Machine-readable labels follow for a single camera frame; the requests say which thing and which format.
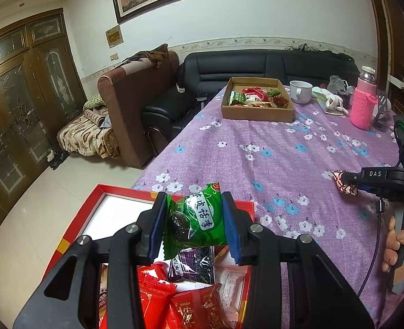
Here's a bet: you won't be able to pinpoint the red cardboard box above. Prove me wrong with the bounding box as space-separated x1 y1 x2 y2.
49 183 257 329

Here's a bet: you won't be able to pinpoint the pale pink snack packet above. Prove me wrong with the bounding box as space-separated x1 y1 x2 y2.
214 264 249 323

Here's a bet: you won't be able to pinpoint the wooden wardrobe with glass doors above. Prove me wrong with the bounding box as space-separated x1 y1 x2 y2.
0 8 88 245

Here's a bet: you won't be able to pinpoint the patterned brown blanket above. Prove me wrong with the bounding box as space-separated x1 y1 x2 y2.
57 106 121 159

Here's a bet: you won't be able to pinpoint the brown clothes on armchair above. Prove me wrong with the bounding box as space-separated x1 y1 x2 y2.
120 44 170 70

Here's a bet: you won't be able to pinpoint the brown snack packet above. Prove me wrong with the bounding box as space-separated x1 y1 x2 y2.
98 265 110 317

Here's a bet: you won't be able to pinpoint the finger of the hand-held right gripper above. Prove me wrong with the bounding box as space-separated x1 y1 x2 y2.
358 180 400 201
341 167 398 183

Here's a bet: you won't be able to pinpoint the white cloth gloves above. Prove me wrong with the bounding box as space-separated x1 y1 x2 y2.
312 87 352 116

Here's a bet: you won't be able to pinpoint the white cup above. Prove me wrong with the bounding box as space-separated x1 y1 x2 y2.
289 80 314 104

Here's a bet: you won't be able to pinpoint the pile of assorted snack packets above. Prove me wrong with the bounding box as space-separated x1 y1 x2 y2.
229 87 289 108

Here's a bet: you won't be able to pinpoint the black purple snack packet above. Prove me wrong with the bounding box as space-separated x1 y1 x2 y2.
168 245 216 285

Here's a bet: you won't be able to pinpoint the dark shoes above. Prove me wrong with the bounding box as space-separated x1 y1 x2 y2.
47 148 69 171

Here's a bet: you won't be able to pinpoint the wooden door frame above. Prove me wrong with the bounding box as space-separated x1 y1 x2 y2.
361 0 400 86

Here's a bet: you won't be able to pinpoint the brown cardboard tray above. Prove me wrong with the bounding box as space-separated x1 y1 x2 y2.
221 77 296 123

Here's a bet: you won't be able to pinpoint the large bright red packet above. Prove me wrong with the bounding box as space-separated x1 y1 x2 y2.
101 271 175 329

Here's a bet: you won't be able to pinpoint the dark clothes on sofa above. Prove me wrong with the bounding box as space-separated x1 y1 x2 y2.
284 43 356 64

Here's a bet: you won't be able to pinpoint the green snack packet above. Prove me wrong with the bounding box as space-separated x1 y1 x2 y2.
162 182 230 259

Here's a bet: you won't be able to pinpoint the dark red gold-print snack packet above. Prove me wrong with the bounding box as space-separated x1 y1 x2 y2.
169 283 231 329

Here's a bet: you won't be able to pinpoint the bottle with pink knit sleeve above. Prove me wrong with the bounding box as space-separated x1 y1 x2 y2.
350 66 378 130

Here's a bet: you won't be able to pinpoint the brown armchair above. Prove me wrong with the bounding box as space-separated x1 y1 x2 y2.
97 50 180 169

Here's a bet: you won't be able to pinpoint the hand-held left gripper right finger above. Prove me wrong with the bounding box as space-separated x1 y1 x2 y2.
221 192 374 329

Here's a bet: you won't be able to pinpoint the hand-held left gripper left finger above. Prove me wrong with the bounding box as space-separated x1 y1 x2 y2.
13 192 168 329

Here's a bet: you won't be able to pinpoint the yellow wall plaque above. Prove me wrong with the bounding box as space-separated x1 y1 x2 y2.
105 25 124 49

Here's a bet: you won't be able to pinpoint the green patterned cushion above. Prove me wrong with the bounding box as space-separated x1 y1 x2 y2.
83 93 105 109

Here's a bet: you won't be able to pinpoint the purple cable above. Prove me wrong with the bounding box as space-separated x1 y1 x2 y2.
356 197 385 298

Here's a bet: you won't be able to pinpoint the small red gold snack packet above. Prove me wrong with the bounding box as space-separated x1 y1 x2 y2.
138 262 170 284

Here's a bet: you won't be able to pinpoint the person's right hand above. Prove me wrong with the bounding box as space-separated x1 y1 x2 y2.
383 217 404 275

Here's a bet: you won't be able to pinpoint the red white patterned snack packet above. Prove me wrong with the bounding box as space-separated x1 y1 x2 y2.
330 169 360 197

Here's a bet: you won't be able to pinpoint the black leather sofa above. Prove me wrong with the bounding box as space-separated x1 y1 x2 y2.
144 52 359 155

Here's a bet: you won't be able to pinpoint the purple floral tablecloth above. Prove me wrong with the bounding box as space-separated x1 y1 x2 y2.
131 86 404 329

